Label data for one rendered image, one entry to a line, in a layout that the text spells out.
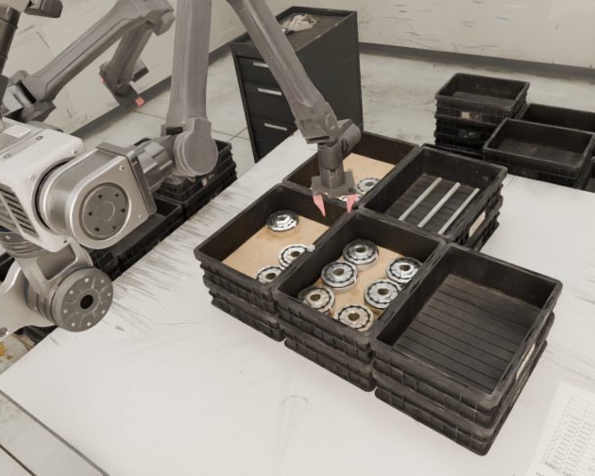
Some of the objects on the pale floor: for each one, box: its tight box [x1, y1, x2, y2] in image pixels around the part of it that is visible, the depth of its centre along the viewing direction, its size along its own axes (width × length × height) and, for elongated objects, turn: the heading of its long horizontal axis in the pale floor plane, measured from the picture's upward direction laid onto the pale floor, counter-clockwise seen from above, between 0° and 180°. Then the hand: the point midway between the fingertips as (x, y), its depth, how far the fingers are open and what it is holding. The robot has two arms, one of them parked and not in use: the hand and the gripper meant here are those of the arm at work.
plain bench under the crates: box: [0, 129, 595, 476], centre depth 188 cm, size 160×160×70 cm
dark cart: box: [230, 6, 364, 163], centre depth 330 cm, size 60×45×90 cm
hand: (336, 210), depth 140 cm, fingers open, 6 cm apart
